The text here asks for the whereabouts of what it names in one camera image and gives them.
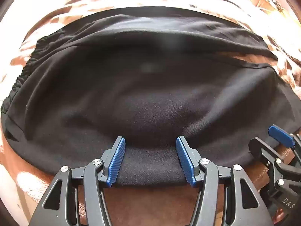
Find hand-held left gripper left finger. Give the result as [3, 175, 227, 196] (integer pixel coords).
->
[29, 136, 127, 226]

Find tangle of cables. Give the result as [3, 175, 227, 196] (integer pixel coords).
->
[256, 0, 286, 12]

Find black pants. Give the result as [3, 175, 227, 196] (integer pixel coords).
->
[0, 7, 301, 186]

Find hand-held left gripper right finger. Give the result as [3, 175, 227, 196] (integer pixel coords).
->
[176, 136, 273, 226]

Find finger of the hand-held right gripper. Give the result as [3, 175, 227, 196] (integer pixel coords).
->
[268, 125, 301, 151]
[249, 137, 301, 190]

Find brown and cream printed blanket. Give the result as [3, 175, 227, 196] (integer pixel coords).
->
[0, 0, 301, 226]

